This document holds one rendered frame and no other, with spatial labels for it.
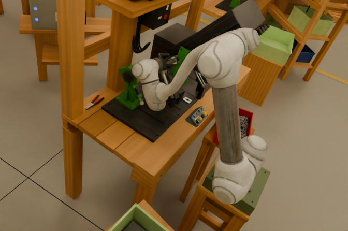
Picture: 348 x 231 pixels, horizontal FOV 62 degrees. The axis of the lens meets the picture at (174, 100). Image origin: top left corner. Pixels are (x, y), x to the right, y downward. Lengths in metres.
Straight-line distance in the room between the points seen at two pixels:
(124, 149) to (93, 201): 0.91
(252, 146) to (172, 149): 0.48
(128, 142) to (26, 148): 1.34
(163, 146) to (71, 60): 0.69
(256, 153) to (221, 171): 0.22
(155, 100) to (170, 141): 0.32
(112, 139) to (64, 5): 0.76
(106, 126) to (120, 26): 0.60
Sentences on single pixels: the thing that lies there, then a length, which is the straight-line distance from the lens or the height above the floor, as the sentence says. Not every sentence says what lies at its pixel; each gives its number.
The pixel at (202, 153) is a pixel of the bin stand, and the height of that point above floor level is 0.65.
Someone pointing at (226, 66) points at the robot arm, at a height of 1.66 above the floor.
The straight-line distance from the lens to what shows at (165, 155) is 1.68.
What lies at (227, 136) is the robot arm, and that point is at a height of 1.35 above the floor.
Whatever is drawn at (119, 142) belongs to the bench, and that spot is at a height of 0.88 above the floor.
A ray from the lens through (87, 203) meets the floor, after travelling 2.52.
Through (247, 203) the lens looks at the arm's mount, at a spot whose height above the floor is 0.93.
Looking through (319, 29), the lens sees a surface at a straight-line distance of 4.61.
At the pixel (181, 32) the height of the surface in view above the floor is 1.24.
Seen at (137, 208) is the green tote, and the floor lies 0.95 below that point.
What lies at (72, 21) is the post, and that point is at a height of 1.51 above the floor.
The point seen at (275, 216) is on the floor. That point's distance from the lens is 2.89.
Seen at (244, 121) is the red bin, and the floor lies 0.88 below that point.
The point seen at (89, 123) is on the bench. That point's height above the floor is 0.88.
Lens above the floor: 2.18
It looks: 39 degrees down
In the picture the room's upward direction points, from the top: 15 degrees clockwise
